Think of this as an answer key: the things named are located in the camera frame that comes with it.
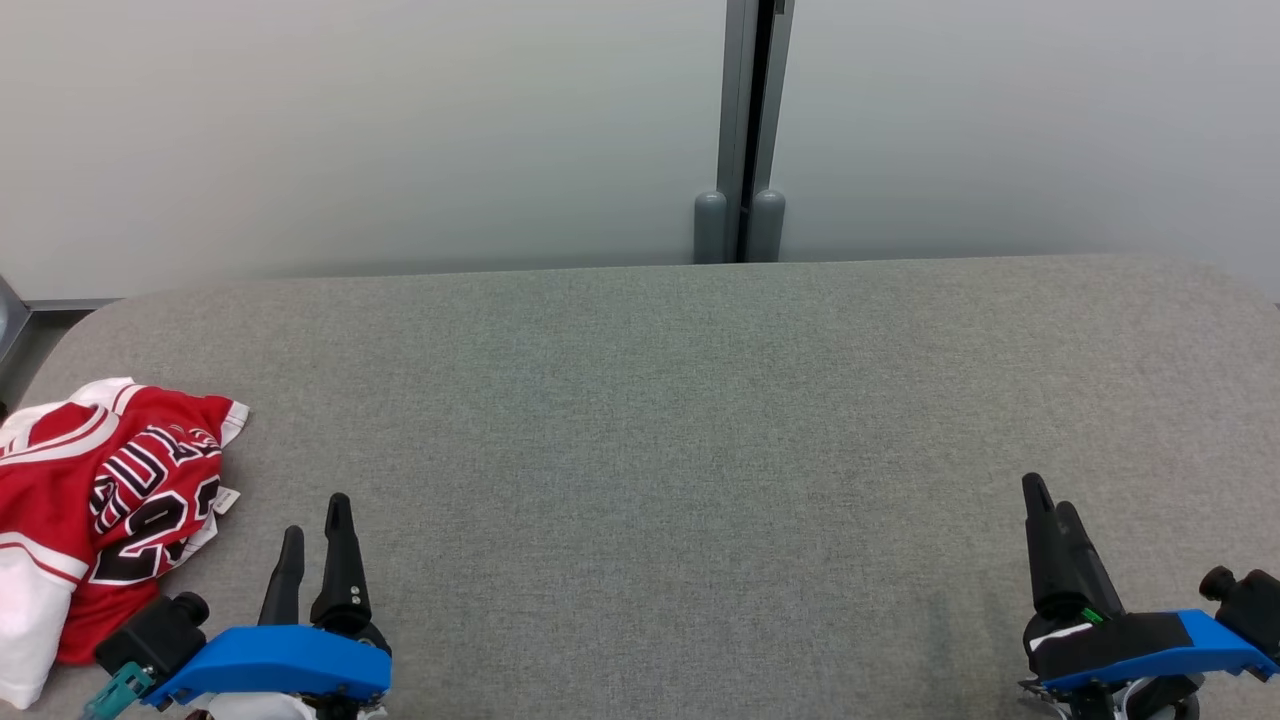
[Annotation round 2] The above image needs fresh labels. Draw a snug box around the red white jersey shirt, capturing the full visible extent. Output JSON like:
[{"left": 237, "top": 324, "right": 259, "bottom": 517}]
[{"left": 0, "top": 378, "right": 242, "bottom": 709}]

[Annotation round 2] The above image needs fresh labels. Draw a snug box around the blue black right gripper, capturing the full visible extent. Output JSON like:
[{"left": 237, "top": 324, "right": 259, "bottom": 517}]
[{"left": 1018, "top": 473, "right": 1280, "bottom": 720}]

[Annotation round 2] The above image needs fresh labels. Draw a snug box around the grey partition post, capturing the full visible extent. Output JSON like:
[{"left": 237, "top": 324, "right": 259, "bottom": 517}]
[{"left": 694, "top": 0, "right": 797, "bottom": 265}]

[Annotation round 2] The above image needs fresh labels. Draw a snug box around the left black cable teal plug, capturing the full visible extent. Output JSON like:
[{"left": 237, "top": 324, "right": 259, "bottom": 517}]
[{"left": 82, "top": 662, "right": 156, "bottom": 720}]

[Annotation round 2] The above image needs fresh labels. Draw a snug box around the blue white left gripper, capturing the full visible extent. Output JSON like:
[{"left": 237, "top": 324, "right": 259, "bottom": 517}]
[{"left": 145, "top": 493, "right": 393, "bottom": 720}]

